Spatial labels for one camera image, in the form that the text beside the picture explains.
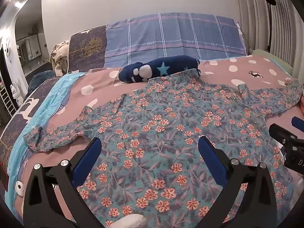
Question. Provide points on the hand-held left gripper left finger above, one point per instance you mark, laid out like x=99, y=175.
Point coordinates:
x=87, y=159

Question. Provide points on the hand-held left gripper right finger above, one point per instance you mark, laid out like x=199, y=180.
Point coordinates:
x=211, y=161

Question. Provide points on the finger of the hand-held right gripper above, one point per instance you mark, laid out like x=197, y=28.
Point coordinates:
x=299, y=124
x=282, y=134

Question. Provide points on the floral teal shirt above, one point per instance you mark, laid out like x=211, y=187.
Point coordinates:
x=166, y=123

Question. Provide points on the beige clothes pile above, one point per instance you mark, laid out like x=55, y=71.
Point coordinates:
x=59, y=57

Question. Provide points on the light green pillow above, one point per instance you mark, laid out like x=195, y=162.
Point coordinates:
x=280, y=61

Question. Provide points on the pink polka-dot duvet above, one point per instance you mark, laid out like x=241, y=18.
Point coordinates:
x=218, y=72

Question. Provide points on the dark teal knit blanket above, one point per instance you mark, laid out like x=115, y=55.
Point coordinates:
x=40, y=78

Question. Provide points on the white pleated curtain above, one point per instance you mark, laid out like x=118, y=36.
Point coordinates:
x=289, y=28

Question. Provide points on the white cat figurine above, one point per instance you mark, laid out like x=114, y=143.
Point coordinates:
x=16, y=92

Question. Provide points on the white ladder rack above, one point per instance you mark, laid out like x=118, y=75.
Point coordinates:
x=7, y=102

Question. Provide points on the navy star-print plush cloth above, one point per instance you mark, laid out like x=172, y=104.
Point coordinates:
x=171, y=64

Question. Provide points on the dark tree-print pillow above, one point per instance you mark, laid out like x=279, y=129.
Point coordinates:
x=87, y=47

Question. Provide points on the blue plaid pillow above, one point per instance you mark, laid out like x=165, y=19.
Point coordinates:
x=166, y=35

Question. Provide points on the white security camera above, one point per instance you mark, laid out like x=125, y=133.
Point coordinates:
x=8, y=51

